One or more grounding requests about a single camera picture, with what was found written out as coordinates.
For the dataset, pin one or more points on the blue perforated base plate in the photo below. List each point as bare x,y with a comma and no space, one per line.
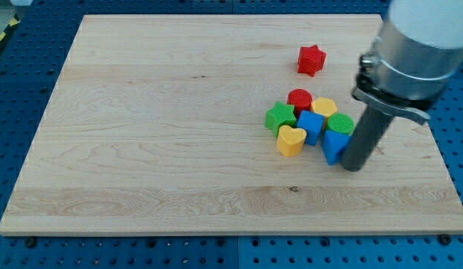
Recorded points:
32,53

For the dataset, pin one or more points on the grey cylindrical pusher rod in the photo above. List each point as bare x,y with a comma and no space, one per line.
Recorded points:
371,126

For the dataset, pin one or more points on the blue triangle block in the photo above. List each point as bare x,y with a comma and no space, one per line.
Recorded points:
333,145

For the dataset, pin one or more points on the yellow heart block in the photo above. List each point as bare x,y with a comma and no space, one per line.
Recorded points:
290,141

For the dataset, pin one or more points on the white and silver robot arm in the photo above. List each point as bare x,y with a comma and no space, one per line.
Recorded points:
418,48

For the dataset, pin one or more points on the green star block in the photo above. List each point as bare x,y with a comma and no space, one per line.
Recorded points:
280,114

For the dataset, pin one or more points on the red star block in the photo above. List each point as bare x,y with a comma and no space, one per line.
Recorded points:
310,60

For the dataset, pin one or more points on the green cylinder block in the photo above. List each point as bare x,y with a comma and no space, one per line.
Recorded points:
340,123

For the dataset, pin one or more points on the blue cube block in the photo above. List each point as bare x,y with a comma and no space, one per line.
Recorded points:
312,123

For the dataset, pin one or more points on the light wooden board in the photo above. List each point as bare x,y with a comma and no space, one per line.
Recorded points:
156,127

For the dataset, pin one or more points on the red cylinder block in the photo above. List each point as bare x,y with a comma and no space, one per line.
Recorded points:
301,99

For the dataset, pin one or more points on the yellow hexagon block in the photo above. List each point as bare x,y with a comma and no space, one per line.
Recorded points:
325,107

